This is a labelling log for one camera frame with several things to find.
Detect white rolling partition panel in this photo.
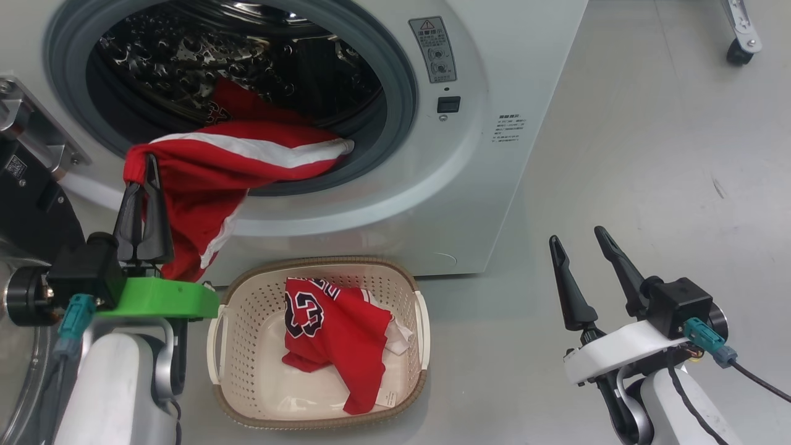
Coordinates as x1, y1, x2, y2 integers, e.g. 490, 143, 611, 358
719, 0, 764, 67

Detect thin black cable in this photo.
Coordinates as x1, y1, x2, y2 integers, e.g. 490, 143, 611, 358
731, 360, 791, 404
664, 349, 731, 445

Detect red basketball jersey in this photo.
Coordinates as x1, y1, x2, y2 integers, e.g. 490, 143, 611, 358
282, 276, 415, 417

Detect grey warning label sticker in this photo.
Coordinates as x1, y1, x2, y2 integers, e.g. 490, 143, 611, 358
408, 16, 459, 85

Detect teal right cable connector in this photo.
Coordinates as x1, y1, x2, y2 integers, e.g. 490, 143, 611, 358
682, 316, 740, 370

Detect red shorts with white stripes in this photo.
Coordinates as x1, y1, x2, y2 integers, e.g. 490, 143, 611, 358
122, 77, 357, 282

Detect teal cable connector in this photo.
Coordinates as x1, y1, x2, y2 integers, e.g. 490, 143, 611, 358
54, 293, 97, 360
682, 316, 740, 370

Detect washing machine door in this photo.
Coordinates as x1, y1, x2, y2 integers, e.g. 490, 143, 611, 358
0, 74, 93, 445

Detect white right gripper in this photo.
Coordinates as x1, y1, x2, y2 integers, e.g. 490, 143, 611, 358
549, 226, 689, 386

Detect cream perforated laundry basket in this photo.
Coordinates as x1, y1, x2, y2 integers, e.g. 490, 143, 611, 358
207, 256, 432, 432

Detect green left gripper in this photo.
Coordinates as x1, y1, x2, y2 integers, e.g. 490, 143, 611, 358
96, 155, 221, 321

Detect teal left cable connector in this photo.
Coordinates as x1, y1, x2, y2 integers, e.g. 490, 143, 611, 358
54, 293, 97, 360

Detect white front-load washing machine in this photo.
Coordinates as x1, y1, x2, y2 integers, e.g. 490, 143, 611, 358
0, 0, 591, 287

